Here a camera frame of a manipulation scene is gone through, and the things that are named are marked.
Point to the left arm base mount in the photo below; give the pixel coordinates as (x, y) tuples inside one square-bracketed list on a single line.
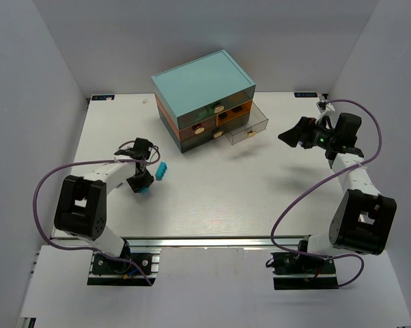
[(105, 272)]

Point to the aluminium table front rail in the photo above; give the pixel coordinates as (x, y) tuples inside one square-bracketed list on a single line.
[(205, 241)]

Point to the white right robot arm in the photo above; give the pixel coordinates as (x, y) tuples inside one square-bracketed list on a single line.
[(364, 216)]

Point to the blue label sticker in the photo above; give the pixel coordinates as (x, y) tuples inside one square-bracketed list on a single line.
[(102, 97), (305, 94)]

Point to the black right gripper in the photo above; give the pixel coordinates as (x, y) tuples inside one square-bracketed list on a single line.
[(304, 130)]

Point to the long teal lego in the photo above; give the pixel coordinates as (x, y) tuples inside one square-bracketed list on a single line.
[(161, 170)]

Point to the teal square lego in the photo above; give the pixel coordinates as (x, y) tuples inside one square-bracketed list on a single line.
[(145, 190)]

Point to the teal drawer cabinet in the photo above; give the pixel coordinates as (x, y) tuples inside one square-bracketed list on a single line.
[(204, 99)]

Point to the transparent drawer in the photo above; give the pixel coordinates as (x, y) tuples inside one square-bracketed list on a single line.
[(246, 125)]

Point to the left blue label sticker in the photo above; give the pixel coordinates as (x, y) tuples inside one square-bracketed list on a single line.
[(102, 97)]

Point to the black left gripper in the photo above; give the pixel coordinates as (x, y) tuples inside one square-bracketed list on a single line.
[(138, 181)]

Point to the right blue label sticker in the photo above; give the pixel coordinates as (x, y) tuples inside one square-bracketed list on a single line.
[(305, 94)]

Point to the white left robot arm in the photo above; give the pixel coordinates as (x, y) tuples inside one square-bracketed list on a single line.
[(82, 206)]

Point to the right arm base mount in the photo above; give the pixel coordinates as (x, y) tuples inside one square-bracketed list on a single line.
[(296, 272)]

